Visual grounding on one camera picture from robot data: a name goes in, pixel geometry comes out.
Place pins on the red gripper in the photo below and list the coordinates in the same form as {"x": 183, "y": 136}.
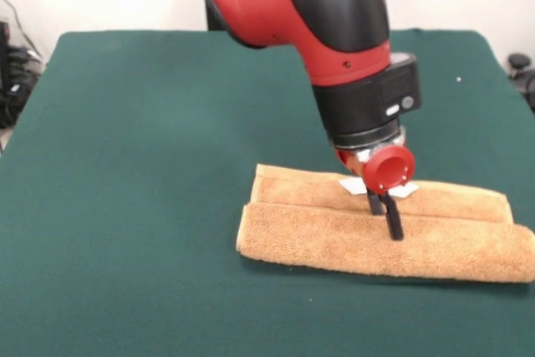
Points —
{"x": 388, "y": 171}

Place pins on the tan terry towel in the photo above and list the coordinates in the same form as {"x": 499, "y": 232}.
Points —
{"x": 334, "y": 244}

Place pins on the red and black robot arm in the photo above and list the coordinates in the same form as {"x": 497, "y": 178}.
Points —
{"x": 292, "y": 10}

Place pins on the dark grey stand base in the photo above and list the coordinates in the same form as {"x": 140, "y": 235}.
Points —
{"x": 16, "y": 93}
{"x": 518, "y": 60}

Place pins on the dark green table cloth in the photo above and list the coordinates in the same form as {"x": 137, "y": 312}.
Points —
{"x": 125, "y": 206}

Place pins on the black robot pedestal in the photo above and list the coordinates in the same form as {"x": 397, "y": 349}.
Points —
{"x": 215, "y": 18}

